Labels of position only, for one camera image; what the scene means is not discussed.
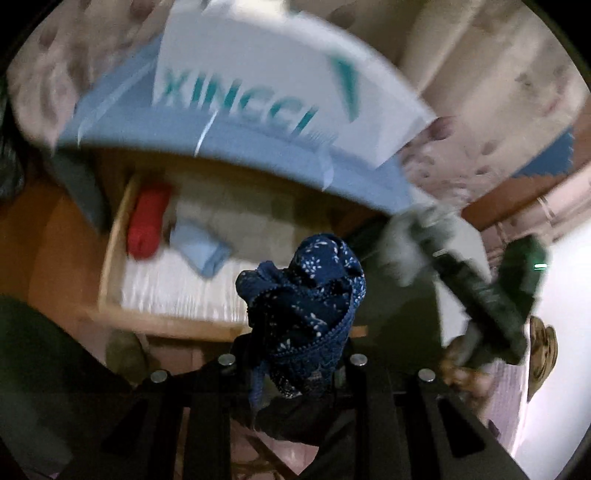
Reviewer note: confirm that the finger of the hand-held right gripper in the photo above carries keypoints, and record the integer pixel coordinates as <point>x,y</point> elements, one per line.
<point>466,277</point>

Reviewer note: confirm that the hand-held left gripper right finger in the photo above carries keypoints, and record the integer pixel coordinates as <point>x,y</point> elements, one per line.
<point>369,397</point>

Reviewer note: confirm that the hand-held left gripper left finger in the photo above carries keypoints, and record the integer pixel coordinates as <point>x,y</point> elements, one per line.
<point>217,392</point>

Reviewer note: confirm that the grey underwear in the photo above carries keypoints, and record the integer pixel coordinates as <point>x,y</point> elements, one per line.
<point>406,244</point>

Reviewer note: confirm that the wooden drawer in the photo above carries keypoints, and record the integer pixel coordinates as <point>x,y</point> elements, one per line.
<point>161,321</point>

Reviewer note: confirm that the dark blue printed underwear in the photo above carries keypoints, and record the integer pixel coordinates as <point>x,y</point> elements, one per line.
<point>309,295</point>

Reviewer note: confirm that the light blue underwear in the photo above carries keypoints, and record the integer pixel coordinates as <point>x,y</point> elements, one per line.
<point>201,249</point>

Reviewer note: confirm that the red underwear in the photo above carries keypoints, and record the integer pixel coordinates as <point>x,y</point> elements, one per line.
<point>147,221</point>

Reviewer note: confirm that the white shoe box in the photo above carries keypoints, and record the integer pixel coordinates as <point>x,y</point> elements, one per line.
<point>277,69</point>

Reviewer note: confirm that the person's right hand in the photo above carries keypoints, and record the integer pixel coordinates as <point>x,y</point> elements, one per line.
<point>464,371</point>

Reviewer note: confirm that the pink checked cloth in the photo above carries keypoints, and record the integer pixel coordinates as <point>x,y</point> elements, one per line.
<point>508,406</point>

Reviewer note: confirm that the blue cloth patch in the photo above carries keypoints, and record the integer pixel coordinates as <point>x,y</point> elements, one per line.
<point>547,154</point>

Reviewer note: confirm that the dark green trousers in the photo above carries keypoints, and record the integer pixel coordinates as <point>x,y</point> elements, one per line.
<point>46,369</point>

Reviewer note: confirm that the leaf print beige curtain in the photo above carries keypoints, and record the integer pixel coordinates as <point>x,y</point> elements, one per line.
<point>485,69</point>

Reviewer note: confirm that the blue checked cloth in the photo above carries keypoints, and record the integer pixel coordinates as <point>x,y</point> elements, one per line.
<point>258,143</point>

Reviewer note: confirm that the wooden bed frame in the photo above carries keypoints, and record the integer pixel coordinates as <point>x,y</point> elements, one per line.
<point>508,203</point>

